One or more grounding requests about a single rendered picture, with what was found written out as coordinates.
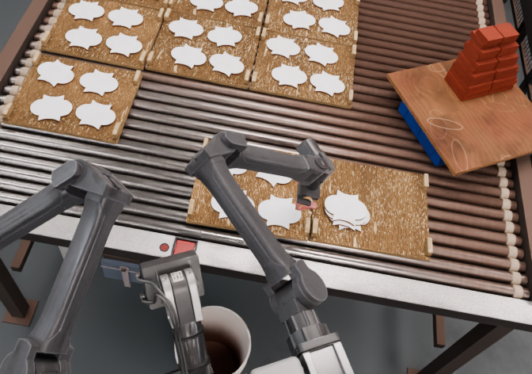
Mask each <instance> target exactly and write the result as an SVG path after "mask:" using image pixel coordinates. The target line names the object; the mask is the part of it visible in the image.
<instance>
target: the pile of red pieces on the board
mask: <svg viewBox="0 0 532 374"><path fill-rule="evenodd" d="M470 36H471V39H470V40H467V41H466V42H465V44H464V47H465V48H464V49H463V51H460V52H459V53H458V58H457V59H456V61H454V62H453V64H452V66H451V68H450V70H449V71H448V72H447V74H446V77H445V78H444V79H445V81H446V82H447V84H448V85H449V86H450V88H451V89H452V90H453V91H454V93H455V94H456V95H457V97H458V99H459V100H460V101H466V100H469V99H473V98H476V97H483V96H486V95H489V94H495V93H499V92H502V91H505V90H511V89H512V88H513V86H514V84H515V83H516V82H517V81H518V79H517V76H516V75H517V73H518V72H519V70H518V68H519V65H518V64H517V61H518V60H517V58H518V57H519V56H518V55H517V53H516V50H517V49H518V47H519V45H518V43H517V42H516V40H517V38H518V37H519V33H518V32H517V31H516V30H515V29H514V28H513V26H512V25H511V24H510V23H509V22H508V23H503V24H499V25H494V26H493V25H492V26H488V27H484V28H480V29H477V30H473V31H472V32H471V33H470Z"/></svg>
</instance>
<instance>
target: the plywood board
mask: <svg viewBox="0 0 532 374"><path fill-rule="evenodd" d="M454 61H456V59H452V60H447V61H444V62H440V63H433V64H429V65H426V66H422V67H415V68H411V69H408V70H403V71H397V72H393V73H388V74H387V76H386V77H387V78H388V79H389V81H390V83H391V84H392V86H393V88H394V89H395V90H396V91H397V93H398V95H399V96H400V98H401V100H402V101H403V102H404V103H405V105H406V106H407V108H408V110H409V111H410V113H411V114H412V115H413V117H414V118H415V120H416V122H417V123H418V125H419V126H420V127H421V129H422V130H423V132H424V133H425V135H426V136H427V137H428V139H429V140H430V142H431V144H432V145H433V147H434V148H435V149H436V151H437V152H438V154H439V156H440V157H441V159H442V160H443V161H444V162H445V164H446V166H447V167H448V169H449V170H450V172H451V173H452V174H453V176H456V175H459V174H463V173H467V172H470V171H473V170H477V169H480V168H483V167H486V166H491V165H494V164H497V163H500V162H504V161H507V160H510V159H513V158H518V157H521V156H524V155H528V154H531V153H532V103H531V102H530V100H529V99H528V98H527V97H526V95H525V94H524V93H523V92H522V91H521V90H520V88H519V87H518V86H517V85H516V84H514V86H513V88H512V89H511V90H505V91H502V92H499V93H492V94H489V95H486V96H483V97H476V98H473V99H469V100H466V101H460V100H459V99H458V97H457V95H456V94H455V93H454V91H453V90H452V89H451V88H450V86H449V85H448V84H447V82H446V81H445V79H444V78H445V77H446V75H447V72H448V71H449V70H450V68H451V66H452V64H453V62H454Z"/></svg>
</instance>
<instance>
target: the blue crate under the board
mask: <svg viewBox="0 0 532 374"><path fill-rule="evenodd" d="M398 111H399V112H400V114H401V115H402V116H403V118H404V119H405V121H406V123H407V124H408V126H409V127H410V128H411V130H412V132H413V133H414V135H415V137H416V138H417V139H418V141H419V142H420V144H421V146H422V147H423V149H424V150H425V151H426V153H427V155H428V156H429V158H430V159H431V160H432V162H433V163H434V165H435V166H441V165H445V162H444V161H443V160H442V159H441V157H440V156H439V154H438V152H437V151H436V149H435V148H434V147H433V145H432V144H431V142H430V140H429V139H428V137H427V136H426V135H425V133H424V132H423V130H422V129H421V127H420V126H419V125H418V123H417V122H416V120H415V118H414V117H413V115H412V114H411V113H410V111H409V109H408V108H407V106H406V105H405V103H404V102H403V101H402V102H401V104H400V106H399V108H398Z"/></svg>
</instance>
